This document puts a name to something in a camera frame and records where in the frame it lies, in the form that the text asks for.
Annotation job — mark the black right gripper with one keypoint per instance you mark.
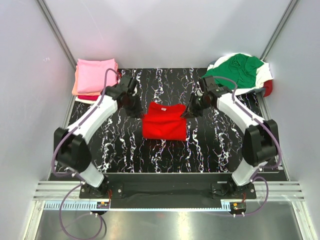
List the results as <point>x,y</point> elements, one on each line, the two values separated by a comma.
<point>190,111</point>

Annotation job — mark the aluminium frame rail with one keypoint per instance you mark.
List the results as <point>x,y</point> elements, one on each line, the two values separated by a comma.
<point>65,195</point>

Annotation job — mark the folded peach shirt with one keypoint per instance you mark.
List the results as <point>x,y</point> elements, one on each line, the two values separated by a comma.
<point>90,80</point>

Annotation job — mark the white t shirt in basket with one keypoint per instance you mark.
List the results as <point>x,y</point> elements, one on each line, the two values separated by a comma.
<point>263,72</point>

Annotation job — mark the folded magenta shirt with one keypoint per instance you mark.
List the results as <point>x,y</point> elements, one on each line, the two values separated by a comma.
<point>111,77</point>

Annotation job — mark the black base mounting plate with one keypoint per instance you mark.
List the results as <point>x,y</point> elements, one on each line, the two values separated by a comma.
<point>210,185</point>

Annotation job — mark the folded white shirt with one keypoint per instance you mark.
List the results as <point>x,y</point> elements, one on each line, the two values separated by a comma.
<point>82,100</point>

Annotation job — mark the folded light pink shirt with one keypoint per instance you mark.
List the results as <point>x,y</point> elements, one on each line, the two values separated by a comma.
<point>110,63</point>

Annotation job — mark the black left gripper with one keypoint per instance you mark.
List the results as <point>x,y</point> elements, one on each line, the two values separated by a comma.
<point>137,113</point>

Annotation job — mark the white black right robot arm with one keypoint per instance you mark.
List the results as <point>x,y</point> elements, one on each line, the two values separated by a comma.
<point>260,141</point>

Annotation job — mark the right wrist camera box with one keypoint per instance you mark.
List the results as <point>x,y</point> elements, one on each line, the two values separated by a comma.
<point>208,85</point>

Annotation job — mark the dark red shirt in basket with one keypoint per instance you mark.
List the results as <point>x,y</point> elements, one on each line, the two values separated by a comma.
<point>268,88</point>

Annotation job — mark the green t shirt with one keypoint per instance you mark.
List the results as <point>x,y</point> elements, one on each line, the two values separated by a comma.
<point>240,68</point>

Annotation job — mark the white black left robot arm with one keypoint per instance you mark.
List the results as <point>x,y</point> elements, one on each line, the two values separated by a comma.
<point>71,144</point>

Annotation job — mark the red t shirt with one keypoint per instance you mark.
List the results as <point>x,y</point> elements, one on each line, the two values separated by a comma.
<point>164,122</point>

